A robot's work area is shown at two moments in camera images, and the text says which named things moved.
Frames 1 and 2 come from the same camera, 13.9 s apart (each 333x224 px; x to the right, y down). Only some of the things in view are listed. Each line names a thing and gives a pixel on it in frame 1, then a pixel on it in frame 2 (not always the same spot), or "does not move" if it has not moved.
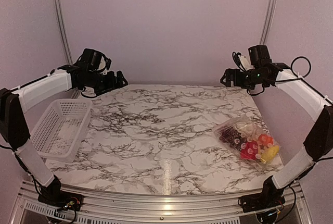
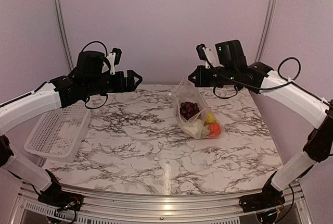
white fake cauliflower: x=248 y=129 → x=195 y=128
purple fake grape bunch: x=232 y=136 → x=188 y=109
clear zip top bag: x=259 y=148 → x=194 y=120
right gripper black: x=228 y=73 → x=201 y=82
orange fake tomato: x=265 y=139 → x=215 y=128
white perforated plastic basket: x=59 y=134 does not move
